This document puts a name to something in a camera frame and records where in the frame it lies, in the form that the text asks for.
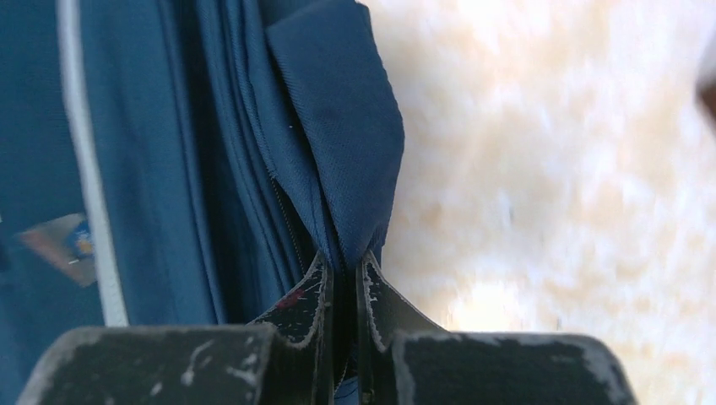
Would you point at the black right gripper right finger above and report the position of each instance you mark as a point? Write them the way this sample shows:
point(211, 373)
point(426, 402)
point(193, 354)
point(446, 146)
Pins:
point(405, 358)

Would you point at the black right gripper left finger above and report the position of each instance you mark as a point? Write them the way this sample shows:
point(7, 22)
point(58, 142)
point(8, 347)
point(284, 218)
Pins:
point(285, 356)

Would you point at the navy blue student backpack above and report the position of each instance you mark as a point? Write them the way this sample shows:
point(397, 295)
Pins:
point(219, 145)

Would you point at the blue triangular ruler piece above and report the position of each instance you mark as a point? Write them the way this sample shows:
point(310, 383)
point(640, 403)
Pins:
point(83, 243)

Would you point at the small orange eraser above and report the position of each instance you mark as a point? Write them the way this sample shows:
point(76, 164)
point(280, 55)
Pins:
point(47, 240)

